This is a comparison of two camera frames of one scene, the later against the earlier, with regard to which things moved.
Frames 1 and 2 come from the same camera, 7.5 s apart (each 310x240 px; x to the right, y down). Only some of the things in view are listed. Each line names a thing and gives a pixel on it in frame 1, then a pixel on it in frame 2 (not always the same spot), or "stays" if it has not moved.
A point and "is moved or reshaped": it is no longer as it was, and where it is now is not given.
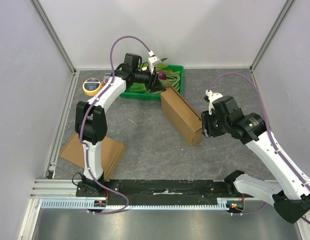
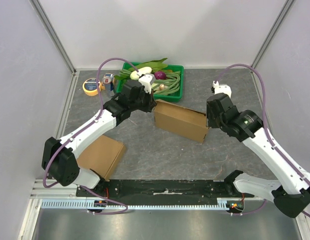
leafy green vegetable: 159,67 stays
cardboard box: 111,151 stays
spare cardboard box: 184,116 is moved or reshaped
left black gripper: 153,84 -> 151,102
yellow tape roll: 91,86 stays
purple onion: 162,75 stays
